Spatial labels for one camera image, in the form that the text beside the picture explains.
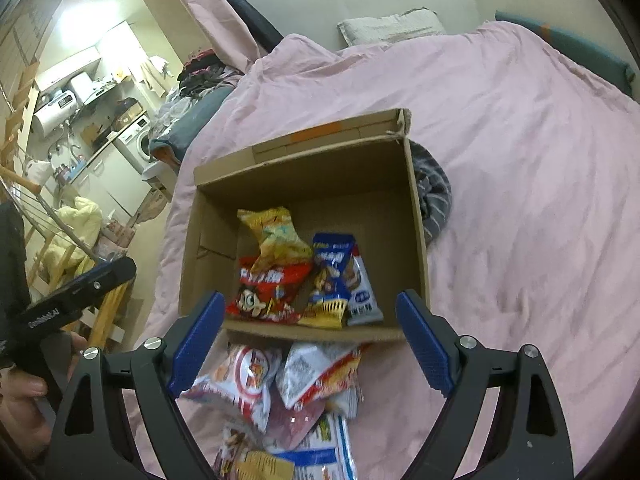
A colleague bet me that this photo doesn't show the white red ring snack bag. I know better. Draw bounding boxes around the white red ring snack bag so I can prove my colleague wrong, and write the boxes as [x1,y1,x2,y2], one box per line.
[181,344,282,434]

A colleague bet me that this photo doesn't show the yellow green snack bag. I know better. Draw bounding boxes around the yellow green snack bag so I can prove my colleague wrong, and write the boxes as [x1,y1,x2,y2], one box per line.
[238,207,312,274]

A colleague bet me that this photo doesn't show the blue yellow duck snack bag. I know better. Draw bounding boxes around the blue yellow duck snack bag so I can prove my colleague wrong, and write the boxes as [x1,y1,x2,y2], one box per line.
[298,233,355,330]

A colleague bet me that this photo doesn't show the yellow wafer packet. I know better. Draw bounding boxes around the yellow wafer packet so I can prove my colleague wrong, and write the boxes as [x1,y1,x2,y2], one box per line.
[235,451,295,480]

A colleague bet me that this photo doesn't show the person's left hand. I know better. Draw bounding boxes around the person's left hand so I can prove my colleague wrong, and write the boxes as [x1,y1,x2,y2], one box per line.
[1,366,51,460]

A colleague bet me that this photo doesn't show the red cartoon snack bag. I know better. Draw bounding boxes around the red cartoon snack bag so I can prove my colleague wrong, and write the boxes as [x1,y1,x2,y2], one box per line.
[226,257,312,324]

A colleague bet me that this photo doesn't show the wooden drying rack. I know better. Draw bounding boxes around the wooden drying rack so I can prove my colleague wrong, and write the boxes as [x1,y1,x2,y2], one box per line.
[0,58,137,351]

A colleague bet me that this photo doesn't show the white red barcode snack bag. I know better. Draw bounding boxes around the white red barcode snack bag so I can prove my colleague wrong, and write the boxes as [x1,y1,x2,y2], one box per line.
[276,342,362,410]

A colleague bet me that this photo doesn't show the yellow garment on rack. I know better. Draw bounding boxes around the yellow garment on rack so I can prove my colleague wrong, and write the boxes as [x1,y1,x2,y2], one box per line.
[42,196,103,275]

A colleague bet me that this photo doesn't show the pink snack packet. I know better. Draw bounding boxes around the pink snack packet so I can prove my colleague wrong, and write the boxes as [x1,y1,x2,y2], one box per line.
[262,386,326,451]

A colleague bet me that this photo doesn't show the brown cardboard box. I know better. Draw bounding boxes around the brown cardboard box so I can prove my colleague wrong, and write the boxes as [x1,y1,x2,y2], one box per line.
[179,108,428,342]

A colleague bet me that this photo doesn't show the white blue snack bag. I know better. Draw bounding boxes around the white blue snack bag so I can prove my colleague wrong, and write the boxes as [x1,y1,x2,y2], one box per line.
[268,412,358,480]

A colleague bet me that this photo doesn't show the pink bed duvet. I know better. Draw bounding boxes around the pink bed duvet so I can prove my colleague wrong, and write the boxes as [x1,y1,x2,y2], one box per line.
[143,22,639,472]

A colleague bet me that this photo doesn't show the grey striped cloth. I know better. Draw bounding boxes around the grey striped cloth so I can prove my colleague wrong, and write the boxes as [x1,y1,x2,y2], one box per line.
[409,141,452,244]

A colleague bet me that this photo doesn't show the white kitchen cabinet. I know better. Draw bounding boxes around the white kitchen cabinet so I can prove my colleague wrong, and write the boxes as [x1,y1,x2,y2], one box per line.
[70,144,151,223]

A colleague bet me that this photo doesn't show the white washing machine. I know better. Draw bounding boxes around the white washing machine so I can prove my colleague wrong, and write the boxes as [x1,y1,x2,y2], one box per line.
[114,114,152,174]

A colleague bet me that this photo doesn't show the white water heater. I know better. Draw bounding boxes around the white water heater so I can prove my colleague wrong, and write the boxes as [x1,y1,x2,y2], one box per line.
[32,90,78,138]

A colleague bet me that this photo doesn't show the dark clothes pile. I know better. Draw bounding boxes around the dark clothes pile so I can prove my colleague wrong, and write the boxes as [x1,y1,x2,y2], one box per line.
[178,49,234,96]

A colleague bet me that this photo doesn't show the white pillow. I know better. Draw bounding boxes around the white pillow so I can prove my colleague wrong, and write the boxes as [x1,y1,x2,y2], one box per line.
[337,8,447,47]

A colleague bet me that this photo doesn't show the teal bolster cushion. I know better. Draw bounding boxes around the teal bolster cushion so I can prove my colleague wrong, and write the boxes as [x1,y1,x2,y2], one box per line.
[495,10,636,96]

